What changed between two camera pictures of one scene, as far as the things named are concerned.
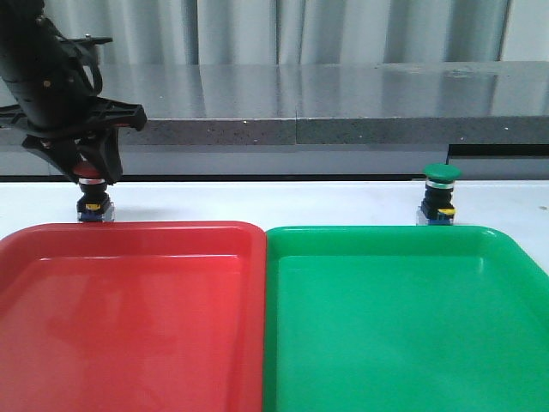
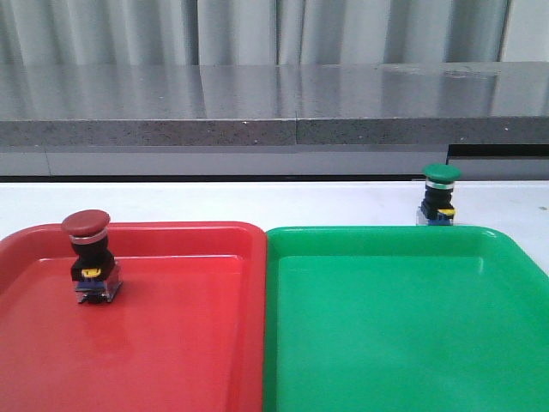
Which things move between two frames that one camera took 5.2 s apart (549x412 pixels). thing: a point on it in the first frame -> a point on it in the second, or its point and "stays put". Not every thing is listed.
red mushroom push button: x=94 y=203 -> x=96 y=270
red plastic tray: x=133 y=317 stays put
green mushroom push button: x=437 y=209 stays put
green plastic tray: x=402 y=318 stays put
